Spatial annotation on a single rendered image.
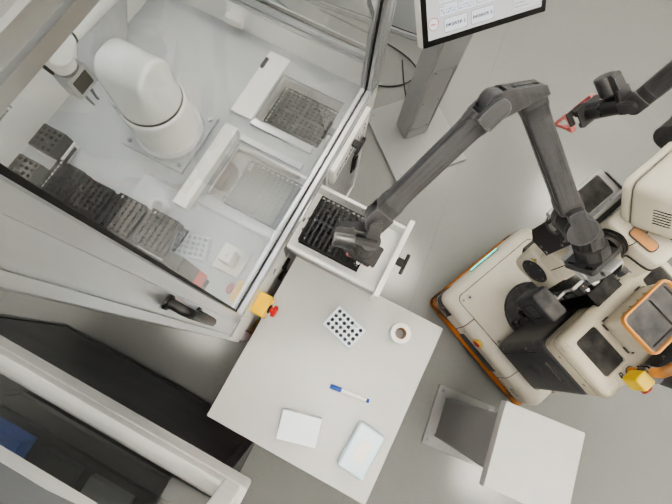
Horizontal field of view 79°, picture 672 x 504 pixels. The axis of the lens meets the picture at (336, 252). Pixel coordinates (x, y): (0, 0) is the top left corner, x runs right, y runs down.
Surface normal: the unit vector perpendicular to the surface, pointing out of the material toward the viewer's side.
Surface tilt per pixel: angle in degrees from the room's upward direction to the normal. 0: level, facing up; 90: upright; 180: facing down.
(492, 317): 0
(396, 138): 5
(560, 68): 0
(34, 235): 90
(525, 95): 47
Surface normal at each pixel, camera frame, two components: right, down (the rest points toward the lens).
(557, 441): 0.04, -0.25
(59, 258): 0.89, 0.46
